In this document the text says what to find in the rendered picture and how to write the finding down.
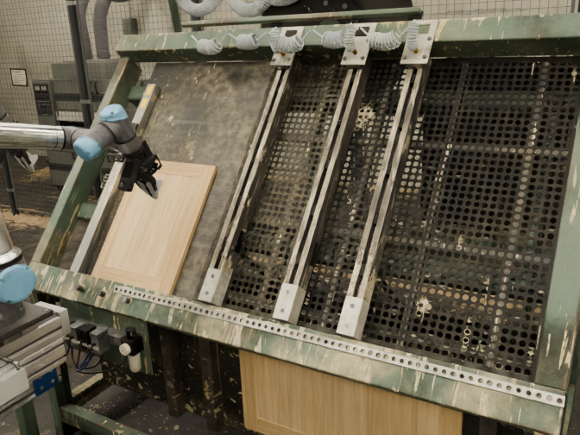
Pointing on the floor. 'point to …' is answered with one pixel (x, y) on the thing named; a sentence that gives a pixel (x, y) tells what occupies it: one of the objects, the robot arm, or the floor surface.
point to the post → (27, 419)
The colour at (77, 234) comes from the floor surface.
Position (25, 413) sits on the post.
